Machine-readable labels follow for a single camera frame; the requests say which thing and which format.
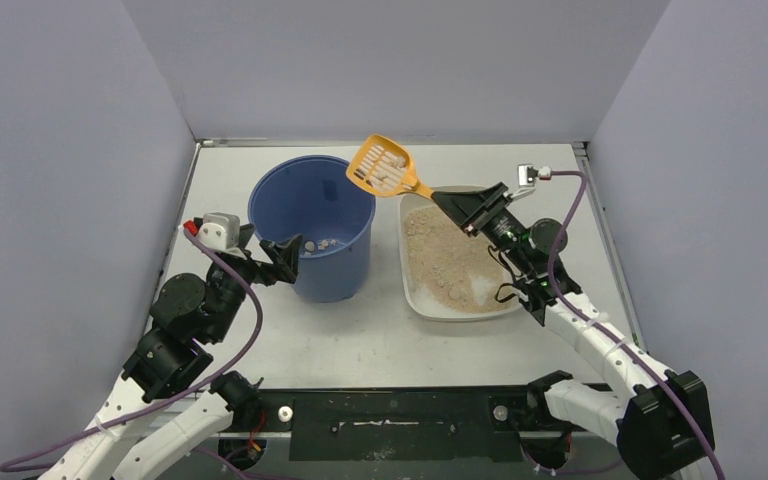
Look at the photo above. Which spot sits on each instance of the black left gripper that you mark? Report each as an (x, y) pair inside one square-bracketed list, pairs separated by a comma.
[(263, 255)]

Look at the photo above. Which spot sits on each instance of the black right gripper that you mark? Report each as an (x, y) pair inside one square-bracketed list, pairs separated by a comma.
[(486, 210)]

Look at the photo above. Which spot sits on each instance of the blue plastic bucket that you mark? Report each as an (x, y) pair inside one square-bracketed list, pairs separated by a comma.
[(312, 197)]

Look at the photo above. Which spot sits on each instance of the white plastic litter tray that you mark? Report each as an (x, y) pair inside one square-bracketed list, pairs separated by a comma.
[(424, 305)]

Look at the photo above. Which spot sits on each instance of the yellow slotted litter scoop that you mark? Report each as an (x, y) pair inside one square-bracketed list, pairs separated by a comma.
[(383, 168)]

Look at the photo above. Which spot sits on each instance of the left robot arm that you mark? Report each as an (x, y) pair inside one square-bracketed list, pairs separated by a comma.
[(160, 404)]

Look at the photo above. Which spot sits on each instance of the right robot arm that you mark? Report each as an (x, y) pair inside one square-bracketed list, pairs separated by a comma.
[(659, 420)]

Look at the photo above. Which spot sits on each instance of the beige cat litter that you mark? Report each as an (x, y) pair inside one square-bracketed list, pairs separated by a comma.
[(444, 258)]

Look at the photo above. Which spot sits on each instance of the grey litter clump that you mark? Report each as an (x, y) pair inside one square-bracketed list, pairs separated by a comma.
[(455, 293)]

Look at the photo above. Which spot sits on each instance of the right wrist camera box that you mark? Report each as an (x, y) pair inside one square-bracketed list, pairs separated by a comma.
[(528, 176)]

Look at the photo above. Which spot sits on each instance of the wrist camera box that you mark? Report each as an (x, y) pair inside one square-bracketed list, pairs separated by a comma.
[(528, 176), (216, 231)]

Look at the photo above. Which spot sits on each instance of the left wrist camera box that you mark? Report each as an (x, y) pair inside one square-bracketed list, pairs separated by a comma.
[(216, 231)]

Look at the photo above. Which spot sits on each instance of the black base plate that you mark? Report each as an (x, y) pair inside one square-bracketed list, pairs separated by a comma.
[(409, 424)]

